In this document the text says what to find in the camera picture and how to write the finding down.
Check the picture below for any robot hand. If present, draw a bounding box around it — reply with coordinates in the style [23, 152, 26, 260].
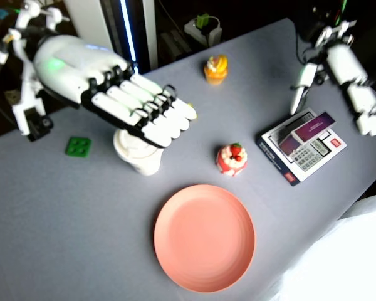
[32, 33, 198, 149]
[290, 43, 376, 137]

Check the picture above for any purple small box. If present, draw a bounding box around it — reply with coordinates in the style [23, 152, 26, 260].
[277, 111, 337, 155]

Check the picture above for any white calculator box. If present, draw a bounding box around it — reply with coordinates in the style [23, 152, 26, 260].
[255, 107, 348, 187]

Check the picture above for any white paper cup with lid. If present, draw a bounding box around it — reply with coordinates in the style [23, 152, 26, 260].
[112, 128, 164, 176]

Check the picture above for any pink round plate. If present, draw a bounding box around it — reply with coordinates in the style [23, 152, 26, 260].
[153, 184, 256, 294]

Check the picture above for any white pillar with blue light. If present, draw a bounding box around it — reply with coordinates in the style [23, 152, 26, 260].
[64, 0, 159, 75]

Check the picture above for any green studded block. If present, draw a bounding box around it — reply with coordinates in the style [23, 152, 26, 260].
[65, 136, 93, 159]

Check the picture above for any orange cupcake toy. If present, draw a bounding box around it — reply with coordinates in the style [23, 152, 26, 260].
[203, 55, 229, 86]

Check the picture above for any white power strip with plug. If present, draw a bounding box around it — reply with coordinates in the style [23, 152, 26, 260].
[184, 13, 223, 48]

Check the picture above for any strawberry cake toy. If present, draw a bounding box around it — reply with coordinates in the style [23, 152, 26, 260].
[215, 142, 248, 177]

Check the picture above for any grey tablecloth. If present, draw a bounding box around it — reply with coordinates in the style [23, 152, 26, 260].
[0, 18, 376, 301]

